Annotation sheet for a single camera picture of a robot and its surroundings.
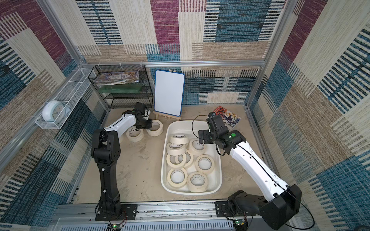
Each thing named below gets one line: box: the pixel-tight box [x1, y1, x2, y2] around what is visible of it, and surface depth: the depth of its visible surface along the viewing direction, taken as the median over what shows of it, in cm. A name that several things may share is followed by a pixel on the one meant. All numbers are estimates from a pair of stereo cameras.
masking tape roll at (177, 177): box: [166, 167, 188, 189], surface depth 85 cm
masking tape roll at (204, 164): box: [194, 154, 215, 175], surface depth 89 cm
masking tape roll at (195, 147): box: [188, 138, 206, 156], surface depth 93 cm
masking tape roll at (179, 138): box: [169, 132, 189, 145], surface depth 91 cm
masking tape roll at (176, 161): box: [166, 153, 187, 170], surface depth 86 cm
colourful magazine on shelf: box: [93, 70, 140, 86], surface depth 82 cm
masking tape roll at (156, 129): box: [145, 119, 164, 137], surface depth 101 cm
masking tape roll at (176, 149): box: [166, 142, 186, 156], surface depth 87 cm
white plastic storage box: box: [160, 119, 223, 196], surface depth 87 cm
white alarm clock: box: [42, 100, 71, 123], surface depth 65 cm
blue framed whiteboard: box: [154, 69, 185, 117], surface depth 101 cm
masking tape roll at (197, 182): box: [187, 171, 209, 193], surface depth 79 cm
